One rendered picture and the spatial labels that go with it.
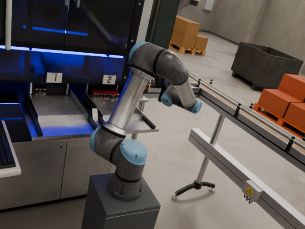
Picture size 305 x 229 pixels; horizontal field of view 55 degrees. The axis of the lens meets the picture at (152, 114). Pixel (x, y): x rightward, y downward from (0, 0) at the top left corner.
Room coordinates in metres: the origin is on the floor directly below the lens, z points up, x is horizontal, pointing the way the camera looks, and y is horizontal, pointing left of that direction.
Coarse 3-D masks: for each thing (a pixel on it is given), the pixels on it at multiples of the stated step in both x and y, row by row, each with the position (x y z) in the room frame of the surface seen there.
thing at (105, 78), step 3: (105, 75) 1.74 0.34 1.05; (108, 75) 1.75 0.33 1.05; (111, 75) 1.76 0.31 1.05; (114, 75) 1.77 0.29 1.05; (105, 78) 1.74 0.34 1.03; (108, 78) 1.75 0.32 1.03; (111, 78) 1.76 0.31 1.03; (114, 78) 1.78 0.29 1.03; (105, 81) 1.74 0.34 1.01; (108, 81) 1.75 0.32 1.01; (111, 81) 1.77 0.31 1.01; (114, 81) 1.78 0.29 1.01; (111, 84) 1.77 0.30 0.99; (114, 84) 1.78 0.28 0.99
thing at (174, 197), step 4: (188, 184) 2.15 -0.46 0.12; (192, 184) 2.15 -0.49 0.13; (196, 184) 2.16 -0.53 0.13; (200, 184) 2.16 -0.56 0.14; (204, 184) 2.22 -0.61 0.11; (208, 184) 2.25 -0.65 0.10; (212, 184) 2.29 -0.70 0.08; (184, 188) 2.10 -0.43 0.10; (188, 188) 2.11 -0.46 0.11; (192, 188) 2.14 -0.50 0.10; (196, 188) 2.15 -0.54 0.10; (200, 188) 2.17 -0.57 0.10; (212, 188) 2.31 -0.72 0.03; (176, 192) 2.06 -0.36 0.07; (180, 192) 2.07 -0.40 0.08; (172, 196) 2.07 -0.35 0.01; (176, 196) 2.06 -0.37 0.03; (176, 200) 2.04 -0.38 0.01
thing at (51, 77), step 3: (48, 75) 1.54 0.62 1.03; (51, 75) 1.55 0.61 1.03; (54, 75) 1.56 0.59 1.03; (57, 75) 1.57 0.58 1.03; (60, 75) 1.58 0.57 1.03; (48, 78) 1.54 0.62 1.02; (51, 78) 1.55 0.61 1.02; (54, 78) 1.56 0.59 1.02; (57, 78) 1.57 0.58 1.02; (60, 78) 1.58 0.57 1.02; (48, 81) 1.54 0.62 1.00; (51, 81) 1.55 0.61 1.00; (54, 81) 1.56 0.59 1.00; (57, 81) 1.57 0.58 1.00; (60, 81) 1.58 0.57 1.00
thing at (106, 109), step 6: (84, 96) 1.72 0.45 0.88; (90, 96) 1.74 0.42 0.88; (90, 102) 1.63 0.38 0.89; (96, 102) 1.68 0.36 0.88; (108, 102) 1.72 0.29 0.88; (114, 102) 1.75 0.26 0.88; (96, 108) 1.54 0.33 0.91; (102, 108) 1.61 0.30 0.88; (108, 108) 1.64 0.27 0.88; (102, 114) 1.47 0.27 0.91; (108, 114) 1.55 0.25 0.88; (138, 114) 1.59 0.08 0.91
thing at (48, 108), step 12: (36, 96) 1.55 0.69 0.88; (48, 96) 1.59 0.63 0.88; (60, 96) 1.63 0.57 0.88; (72, 96) 1.65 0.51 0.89; (36, 108) 1.41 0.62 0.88; (48, 108) 1.44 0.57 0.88; (60, 108) 1.48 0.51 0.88; (72, 108) 1.51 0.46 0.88; (48, 120) 1.30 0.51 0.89; (60, 120) 1.34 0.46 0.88; (72, 120) 1.37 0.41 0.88
